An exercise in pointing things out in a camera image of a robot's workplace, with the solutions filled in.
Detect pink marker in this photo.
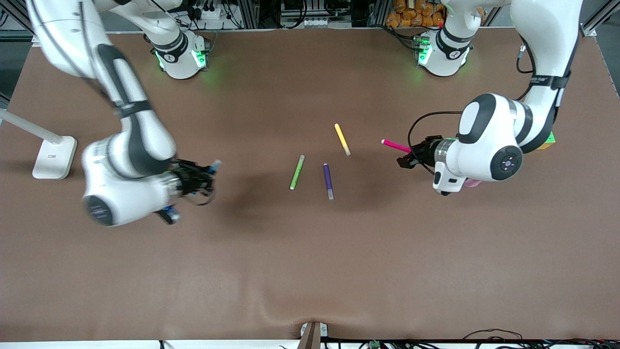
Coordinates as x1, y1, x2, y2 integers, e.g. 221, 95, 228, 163
381, 140, 412, 154

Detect yellow marker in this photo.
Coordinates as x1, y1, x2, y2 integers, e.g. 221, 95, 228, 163
334, 123, 352, 157

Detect purple marker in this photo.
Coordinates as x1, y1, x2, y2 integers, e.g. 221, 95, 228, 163
323, 163, 335, 200

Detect green marker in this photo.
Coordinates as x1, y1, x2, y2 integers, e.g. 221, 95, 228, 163
290, 155, 306, 190

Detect colourful puzzle cube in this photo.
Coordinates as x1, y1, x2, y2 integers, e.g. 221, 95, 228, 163
535, 131, 557, 151

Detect white lamp stand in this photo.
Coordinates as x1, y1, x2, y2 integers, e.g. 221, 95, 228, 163
0, 109, 78, 180

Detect bag of orange items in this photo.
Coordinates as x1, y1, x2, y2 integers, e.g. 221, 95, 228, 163
386, 0, 446, 28

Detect white power strip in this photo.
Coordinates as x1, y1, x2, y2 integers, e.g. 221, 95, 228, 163
186, 6, 228, 22

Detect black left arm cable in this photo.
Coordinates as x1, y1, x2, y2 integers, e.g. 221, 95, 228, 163
408, 44, 536, 176

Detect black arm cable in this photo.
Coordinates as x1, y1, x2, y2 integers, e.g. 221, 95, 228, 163
408, 44, 536, 176
184, 183, 217, 207

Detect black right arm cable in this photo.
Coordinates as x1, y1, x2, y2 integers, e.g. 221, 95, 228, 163
184, 183, 217, 207

